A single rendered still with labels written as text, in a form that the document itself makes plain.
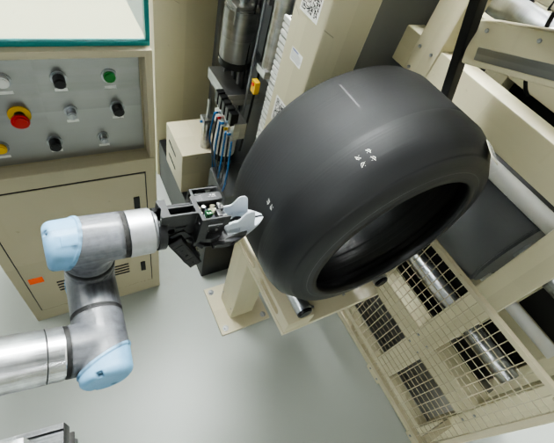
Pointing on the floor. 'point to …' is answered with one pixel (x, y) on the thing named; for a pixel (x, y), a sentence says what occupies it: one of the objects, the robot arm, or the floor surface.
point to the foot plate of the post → (235, 316)
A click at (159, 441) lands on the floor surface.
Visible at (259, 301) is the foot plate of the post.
